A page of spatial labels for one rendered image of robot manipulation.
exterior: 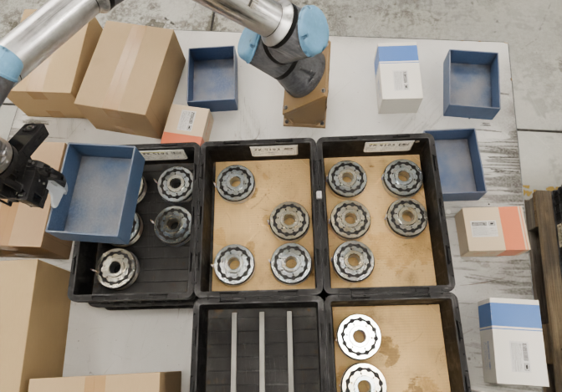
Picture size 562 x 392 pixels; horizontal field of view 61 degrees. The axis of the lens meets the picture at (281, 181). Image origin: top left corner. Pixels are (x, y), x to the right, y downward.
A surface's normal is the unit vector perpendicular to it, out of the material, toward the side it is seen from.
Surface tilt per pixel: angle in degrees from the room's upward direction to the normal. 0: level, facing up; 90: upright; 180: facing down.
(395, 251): 0
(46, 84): 0
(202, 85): 0
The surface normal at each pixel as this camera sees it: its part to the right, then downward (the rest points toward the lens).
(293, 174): -0.05, -0.36
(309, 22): 0.74, 0.01
